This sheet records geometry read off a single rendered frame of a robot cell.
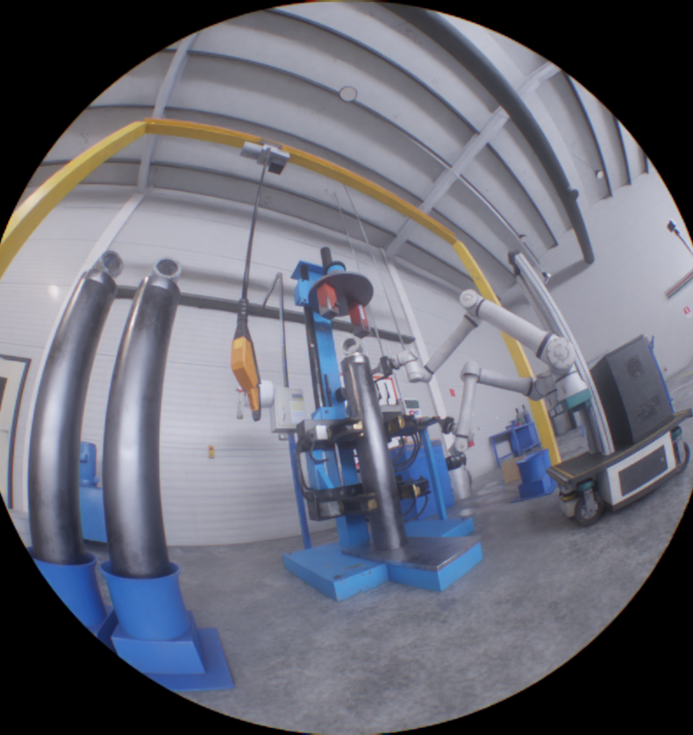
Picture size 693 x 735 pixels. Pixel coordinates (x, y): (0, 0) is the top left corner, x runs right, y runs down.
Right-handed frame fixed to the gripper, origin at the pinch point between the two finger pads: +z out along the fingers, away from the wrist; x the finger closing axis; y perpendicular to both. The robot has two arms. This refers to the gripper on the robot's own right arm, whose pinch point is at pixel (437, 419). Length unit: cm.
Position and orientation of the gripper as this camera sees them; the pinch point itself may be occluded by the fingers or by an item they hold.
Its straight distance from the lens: 206.3
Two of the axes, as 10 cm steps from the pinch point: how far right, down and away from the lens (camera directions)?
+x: -2.0, 9.7, 1.5
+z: -5.0, -2.3, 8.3
